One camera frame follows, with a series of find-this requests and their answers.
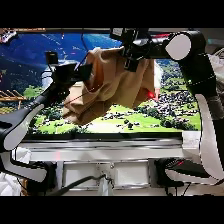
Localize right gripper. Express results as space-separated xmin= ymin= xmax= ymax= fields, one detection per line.
xmin=120 ymin=39 xmax=152 ymax=73

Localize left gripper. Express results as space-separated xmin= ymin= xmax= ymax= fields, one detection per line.
xmin=52 ymin=62 xmax=94 ymax=93

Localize tan garment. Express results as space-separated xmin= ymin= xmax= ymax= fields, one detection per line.
xmin=61 ymin=46 xmax=163 ymax=126

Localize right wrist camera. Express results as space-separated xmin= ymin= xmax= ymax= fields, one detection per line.
xmin=109 ymin=28 xmax=138 ymax=44

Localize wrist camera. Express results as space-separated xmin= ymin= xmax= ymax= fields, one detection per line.
xmin=109 ymin=28 xmax=138 ymax=44
xmin=44 ymin=51 xmax=60 ymax=72

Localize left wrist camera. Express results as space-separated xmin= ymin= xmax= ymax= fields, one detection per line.
xmin=44 ymin=51 xmax=60 ymax=72

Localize silver frame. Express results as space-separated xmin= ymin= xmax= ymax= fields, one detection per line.
xmin=19 ymin=131 xmax=224 ymax=197

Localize black cable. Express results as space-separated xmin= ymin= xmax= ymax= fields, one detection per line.
xmin=49 ymin=174 xmax=112 ymax=197

